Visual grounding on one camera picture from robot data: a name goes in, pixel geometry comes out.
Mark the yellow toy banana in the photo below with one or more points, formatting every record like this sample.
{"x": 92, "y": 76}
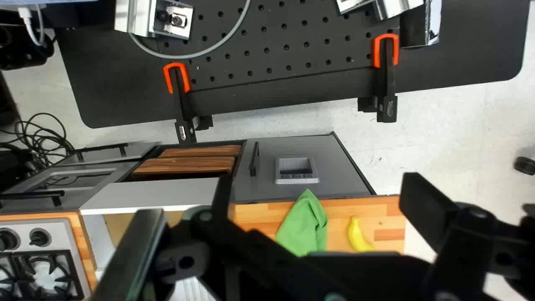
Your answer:
{"x": 356, "y": 236}

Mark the white toy sink basin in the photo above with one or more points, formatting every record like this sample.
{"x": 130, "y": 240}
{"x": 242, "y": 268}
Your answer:
{"x": 170, "y": 195}

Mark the toy stove top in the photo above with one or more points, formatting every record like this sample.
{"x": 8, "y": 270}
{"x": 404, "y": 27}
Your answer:
{"x": 38, "y": 262}

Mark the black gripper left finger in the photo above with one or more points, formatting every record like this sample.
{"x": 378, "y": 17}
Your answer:
{"x": 153, "y": 260}

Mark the metal mount bracket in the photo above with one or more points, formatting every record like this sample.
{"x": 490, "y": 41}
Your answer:
{"x": 153, "y": 17}

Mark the orange black clamp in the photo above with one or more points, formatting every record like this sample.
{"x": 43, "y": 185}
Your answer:
{"x": 383, "y": 99}
{"x": 187, "y": 121}

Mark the wooden countertop play kitchen cabinet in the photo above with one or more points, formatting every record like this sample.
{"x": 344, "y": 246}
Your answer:
{"x": 272, "y": 173}

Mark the green cloth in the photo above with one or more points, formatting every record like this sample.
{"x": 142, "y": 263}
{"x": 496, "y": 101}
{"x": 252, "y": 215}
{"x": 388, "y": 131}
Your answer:
{"x": 304, "y": 226}

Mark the black perforated table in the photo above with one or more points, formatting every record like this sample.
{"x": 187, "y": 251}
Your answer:
{"x": 279, "y": 52}

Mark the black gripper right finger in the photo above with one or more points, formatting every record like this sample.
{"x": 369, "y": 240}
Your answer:
{"x": 469, "y": 243}

